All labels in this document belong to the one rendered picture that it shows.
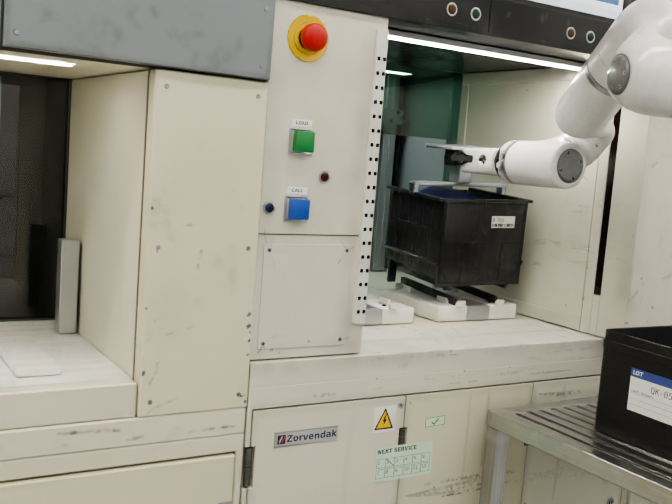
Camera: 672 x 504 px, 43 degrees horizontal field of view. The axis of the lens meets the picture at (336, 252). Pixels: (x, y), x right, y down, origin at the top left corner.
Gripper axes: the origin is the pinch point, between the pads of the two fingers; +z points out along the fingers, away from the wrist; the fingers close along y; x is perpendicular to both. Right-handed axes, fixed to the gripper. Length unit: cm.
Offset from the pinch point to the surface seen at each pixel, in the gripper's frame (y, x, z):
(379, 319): -23.5, -31.7, -9.9
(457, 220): -6.6, -12.3, -8.9
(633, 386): -1, -34, -52
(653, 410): -1, -37, -57
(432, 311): -9.5, -30.9, -7.3
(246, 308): -60, -25, -32
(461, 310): -3.4, -30.6, -8.8
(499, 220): 3.8, -11.9, -8.9
